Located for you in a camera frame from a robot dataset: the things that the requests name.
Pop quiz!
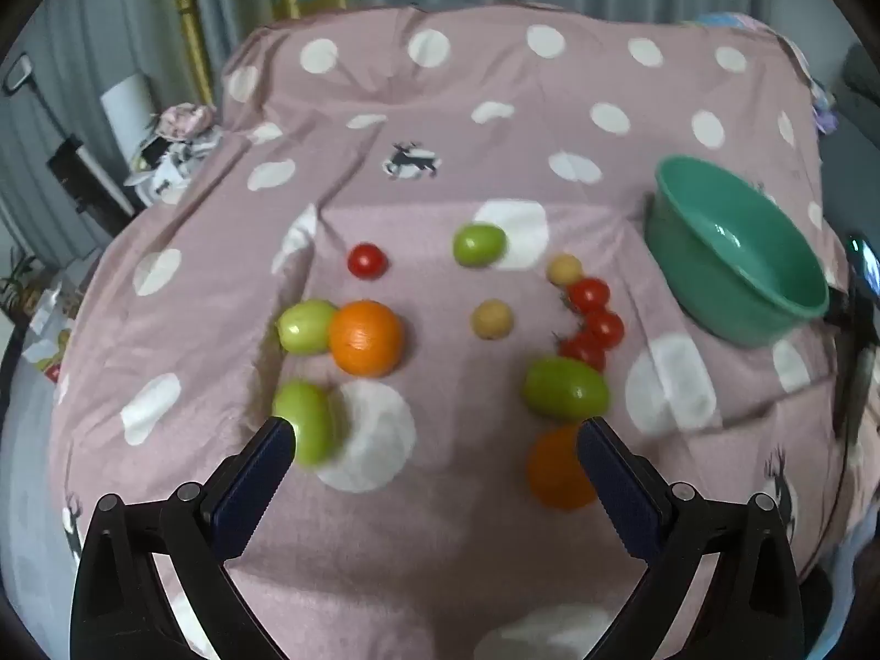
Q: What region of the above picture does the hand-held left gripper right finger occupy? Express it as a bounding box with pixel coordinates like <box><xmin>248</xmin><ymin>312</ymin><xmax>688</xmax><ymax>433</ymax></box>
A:
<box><xmin>575</xmin><ymin>415</ymin><xmax>805</xmax><ymax>660</ymax></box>

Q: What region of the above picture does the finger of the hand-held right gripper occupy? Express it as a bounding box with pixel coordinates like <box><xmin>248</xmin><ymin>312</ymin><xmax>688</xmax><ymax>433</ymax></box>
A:
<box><xmin>832</xmin><ymin>349</ymin><xmax>870</xmax><ymax>439</ymax></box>

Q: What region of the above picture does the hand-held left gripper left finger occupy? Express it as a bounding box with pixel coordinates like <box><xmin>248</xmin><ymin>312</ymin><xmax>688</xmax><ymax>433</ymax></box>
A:
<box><xmin>69</xmin><ymin>416</ymin><xmax>298</xmax><ymax>660</ymax></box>

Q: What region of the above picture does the orange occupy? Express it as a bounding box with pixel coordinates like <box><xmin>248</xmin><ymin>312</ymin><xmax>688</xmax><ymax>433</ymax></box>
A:
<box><xmin>328</xmin><ymin>300</ymin><xmax>404</xmax><ymax>378</ymax></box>
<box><xmin>526</xmin><ymin>426</ymin><xmax>599</xmax><ymax>511</ymax></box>

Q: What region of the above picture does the green jujube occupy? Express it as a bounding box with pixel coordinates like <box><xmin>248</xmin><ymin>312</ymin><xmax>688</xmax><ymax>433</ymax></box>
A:
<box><xmin>276</xmin><ymin>299</ymin><xmax>339</xmax><ymax>356</ymax></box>
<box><xmin>452</xmin><ymin>222</ymin><xmax>508</xmax><ymax>268</ymax></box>
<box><xmin>520</xmin><ymin>356</ymin><xmax>612</xmax><ymax>422</ymax></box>
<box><xmin>271</xmin><ymin>380</ymin><xmax>338</xmax><ymax>466</ymax></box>

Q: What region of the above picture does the red cherry tomato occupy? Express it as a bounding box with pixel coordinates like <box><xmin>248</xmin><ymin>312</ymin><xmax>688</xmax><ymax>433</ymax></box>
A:
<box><xmin>568</xmin><ymin>277</ymin><xmax>612</xmax><ymax>312</ymax></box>
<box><xmin>347</xmin><ymin>242</ymin><xmax>388</xmax><ymax>281</ymax></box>
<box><xmin>583</xmin><ymin>309</ymin><xmax>625</xmax><ymax>348</ymax></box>
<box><xmin>560</xmin><ymin>332</ymin><xmax>607</xmax><ymax>372</ymax></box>

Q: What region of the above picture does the green plastic bowl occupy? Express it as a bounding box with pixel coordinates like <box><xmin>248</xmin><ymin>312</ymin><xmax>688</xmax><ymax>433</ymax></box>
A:
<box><xmin>642</xmin><ymin>155</ymin><xmax>832</xmax><ymax>349</ymax></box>

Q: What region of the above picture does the small tan longan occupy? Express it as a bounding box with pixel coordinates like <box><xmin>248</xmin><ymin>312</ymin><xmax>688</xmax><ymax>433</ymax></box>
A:
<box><xmin>471</xmin><ymin>299</ymin><xmax>514</xmax><ymax>341</ymax></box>
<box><xmin>546</xmin><ymin>254</ymin><xmax>584</xmax><ymax>286</ymax></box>

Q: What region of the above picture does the pastel floral bedsheet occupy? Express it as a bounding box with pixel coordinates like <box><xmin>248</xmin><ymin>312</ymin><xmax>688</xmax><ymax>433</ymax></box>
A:
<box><xmin>680</xmin><ymin>10</ymin><xmax>840</xmax><ymax>135</ymax></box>

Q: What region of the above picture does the pile of boxes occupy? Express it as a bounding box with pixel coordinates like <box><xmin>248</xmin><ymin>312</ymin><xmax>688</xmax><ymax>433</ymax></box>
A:
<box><xmin>20</xmin><ymin>275</ymin><xmax>90</xmax><ymax>379</ymax></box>

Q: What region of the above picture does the potted plant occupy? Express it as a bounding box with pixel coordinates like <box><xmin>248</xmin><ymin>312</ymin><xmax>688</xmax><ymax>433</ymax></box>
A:
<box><xmin>0</xmin><ymin>251</ymin><xmax>42</xmax><ymax>310</ymax></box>

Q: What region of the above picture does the pile of printed cloths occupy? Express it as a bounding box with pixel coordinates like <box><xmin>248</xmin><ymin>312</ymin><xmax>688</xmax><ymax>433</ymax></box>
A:
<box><xmin>124</xmin><ymin>103</ymin><xmax>224</xmax><ymax>206</ymax></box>

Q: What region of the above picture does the black box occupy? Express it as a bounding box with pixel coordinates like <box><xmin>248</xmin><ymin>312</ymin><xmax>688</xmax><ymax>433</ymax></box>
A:
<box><xmin>47</xmin><ymin>137</ymin><xmax>135</xmax><ymax>235</ymax></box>

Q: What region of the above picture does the pink polka dot cloth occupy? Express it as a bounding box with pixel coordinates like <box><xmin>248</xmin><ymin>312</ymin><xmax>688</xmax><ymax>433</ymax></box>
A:
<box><xmin>51</xmin><ymin>3</ymin><xmax>854</xmax><ymax>660</ymax></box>

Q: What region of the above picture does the grey curtain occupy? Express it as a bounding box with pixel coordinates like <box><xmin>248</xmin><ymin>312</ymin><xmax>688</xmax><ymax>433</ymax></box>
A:
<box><xmin>0</xmin><ymin>0</ymin><xmax>778</xmax><ymax>290</ymax></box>

